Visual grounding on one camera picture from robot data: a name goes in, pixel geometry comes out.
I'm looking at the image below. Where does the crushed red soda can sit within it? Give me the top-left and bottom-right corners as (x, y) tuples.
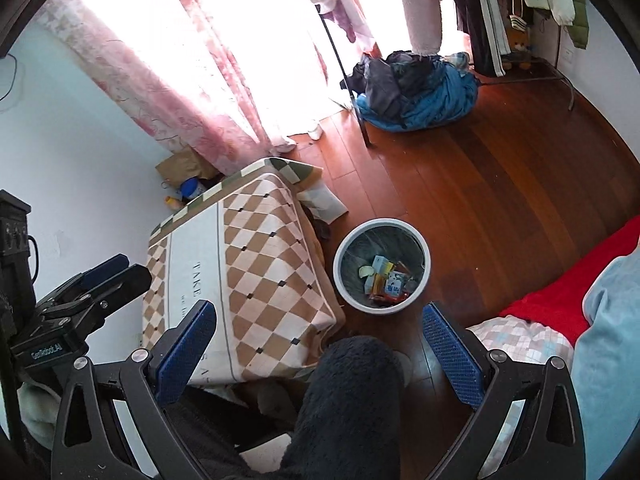
(368, 294), (408, 308)

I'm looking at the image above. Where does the orange red snack bag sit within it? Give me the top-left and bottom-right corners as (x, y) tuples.
(384, 271), (404, 297)

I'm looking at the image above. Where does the blue orange milk carton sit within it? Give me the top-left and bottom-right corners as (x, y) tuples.
(384, 271), (409, 300)

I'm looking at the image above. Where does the dark red snack wrapper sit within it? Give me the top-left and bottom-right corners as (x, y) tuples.
(394, 261), (412, 280)

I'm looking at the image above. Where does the white barcode carton box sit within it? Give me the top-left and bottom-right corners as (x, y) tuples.
(364, 274), (378, 296)

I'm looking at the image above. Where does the yellow fruit peel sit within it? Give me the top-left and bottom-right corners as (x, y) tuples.
(358, 266), (375, 278)

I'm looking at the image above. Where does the blue white long box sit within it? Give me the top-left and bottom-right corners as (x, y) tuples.
(371, 255), (395, 275)

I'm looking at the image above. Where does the white round trash bin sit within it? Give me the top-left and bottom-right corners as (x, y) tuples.
(332, 218), (432, 315)

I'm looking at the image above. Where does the light blue quilt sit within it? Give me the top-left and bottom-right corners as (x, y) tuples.
(570, 250), (640, 479)

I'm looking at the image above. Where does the checkered pink pillow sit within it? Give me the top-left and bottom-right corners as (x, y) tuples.
(470, 315), (574, 479)

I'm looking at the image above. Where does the orange bottle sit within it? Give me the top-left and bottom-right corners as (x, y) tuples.
(165, 196), (184, 211)

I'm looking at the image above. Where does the red blanket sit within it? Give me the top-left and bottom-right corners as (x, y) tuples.
(499, 216), (640, 346)

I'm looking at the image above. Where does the blue lid jar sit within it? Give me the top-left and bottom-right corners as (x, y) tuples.
(179, 177), (206, 200)

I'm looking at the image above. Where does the checkered brown white tablecloth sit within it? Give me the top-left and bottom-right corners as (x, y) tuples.
(141, 157), (347, 387)

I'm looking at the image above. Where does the black fuzzy trouser leg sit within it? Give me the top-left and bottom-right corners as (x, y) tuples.
(165, 336), (411, 479)

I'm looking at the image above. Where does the pink floral curtain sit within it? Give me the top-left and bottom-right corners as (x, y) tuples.
(37, 0), (349, 174)

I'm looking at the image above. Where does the blue clothes pile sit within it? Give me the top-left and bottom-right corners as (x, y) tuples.
(344, 50), (481, 134)

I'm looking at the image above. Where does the pink hanging towel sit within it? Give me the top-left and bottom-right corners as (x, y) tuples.
(401, 0), (442, 56)

